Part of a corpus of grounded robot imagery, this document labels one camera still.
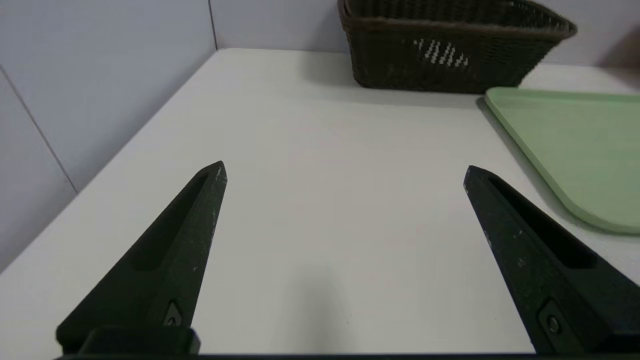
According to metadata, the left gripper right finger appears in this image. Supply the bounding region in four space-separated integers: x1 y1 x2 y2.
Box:
463 165 640 353

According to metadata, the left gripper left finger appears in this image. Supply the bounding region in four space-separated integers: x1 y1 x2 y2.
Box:
55 160 228 353

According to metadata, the dark brown wicker basket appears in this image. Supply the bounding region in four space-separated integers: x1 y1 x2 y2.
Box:
337 0 578 95

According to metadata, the light green plastic tray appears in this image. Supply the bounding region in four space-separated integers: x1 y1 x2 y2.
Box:
484 86 640 236

